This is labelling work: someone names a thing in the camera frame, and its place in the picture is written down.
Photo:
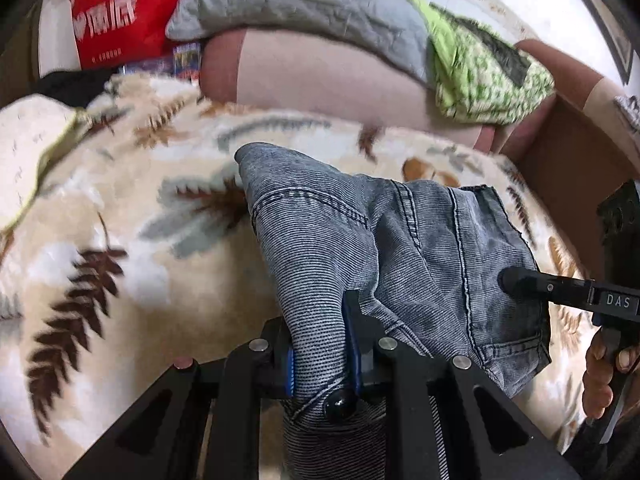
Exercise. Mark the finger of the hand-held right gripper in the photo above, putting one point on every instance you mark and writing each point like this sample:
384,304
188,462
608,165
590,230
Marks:
525,282

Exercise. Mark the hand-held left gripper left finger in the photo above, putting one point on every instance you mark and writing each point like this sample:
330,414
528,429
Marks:
287,371

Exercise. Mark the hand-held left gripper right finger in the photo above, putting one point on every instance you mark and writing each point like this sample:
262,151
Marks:
355,356

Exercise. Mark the grey denim pants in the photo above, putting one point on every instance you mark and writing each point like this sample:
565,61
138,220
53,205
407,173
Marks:
320,240

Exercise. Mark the person's right hand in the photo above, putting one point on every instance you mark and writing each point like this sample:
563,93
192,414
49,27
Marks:
597,380

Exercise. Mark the brown headboard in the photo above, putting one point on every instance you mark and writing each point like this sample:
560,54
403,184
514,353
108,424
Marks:
565,160

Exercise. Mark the leaf printed fleece blanket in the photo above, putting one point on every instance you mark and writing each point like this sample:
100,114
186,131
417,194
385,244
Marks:
150,260

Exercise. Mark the grey patterned cloth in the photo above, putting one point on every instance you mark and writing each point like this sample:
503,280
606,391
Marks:
629,110

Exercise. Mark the green patterned cloth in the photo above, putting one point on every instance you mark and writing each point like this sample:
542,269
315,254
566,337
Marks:
475,80

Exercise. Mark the pink bolster cushion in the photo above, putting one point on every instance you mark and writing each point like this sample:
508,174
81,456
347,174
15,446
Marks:
325,75

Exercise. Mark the blue printed box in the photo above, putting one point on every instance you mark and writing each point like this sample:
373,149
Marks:
187,60

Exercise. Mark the white quilted cover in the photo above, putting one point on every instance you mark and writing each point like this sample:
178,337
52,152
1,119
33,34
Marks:
30,160

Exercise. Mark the grey quilted pillow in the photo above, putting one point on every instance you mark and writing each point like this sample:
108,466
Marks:
300,5

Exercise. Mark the dark cloth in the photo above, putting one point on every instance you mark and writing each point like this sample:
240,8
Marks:
70,87

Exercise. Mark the red and white bag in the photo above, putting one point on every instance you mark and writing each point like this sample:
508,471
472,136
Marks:
125,20

